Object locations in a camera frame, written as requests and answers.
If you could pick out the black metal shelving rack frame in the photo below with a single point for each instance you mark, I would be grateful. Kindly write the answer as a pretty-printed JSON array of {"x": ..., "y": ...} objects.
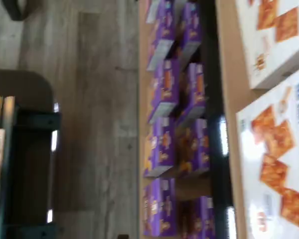
[{"x": 214, "y": 99}]

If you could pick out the blue white pretzel crackers box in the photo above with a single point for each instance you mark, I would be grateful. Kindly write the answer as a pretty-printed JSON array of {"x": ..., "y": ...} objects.
[{"x": 251, "y": 199}]

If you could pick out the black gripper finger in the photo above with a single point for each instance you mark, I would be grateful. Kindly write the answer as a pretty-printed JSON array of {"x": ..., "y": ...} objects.
[{"x": 123, "y": 236}]

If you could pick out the orange white pretzel crackers box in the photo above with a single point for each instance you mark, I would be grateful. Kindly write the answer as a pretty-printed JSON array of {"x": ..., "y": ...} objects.
[{"x": 264, "y": 62}]

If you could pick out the purple macaroni box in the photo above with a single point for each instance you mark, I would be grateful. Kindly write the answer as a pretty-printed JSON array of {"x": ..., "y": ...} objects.
[
  {"x": 196, "y": 89},
  {"x": 164, "y": 89},
  {"x": 192, "y": 25},
  {"x": 162, "y": 149},
  {"x": 164, "y": 20},
  {"x": 162, "y": 209},
  {"x": 199, "y": 219},
  {"x": 194, "y": 149}
]

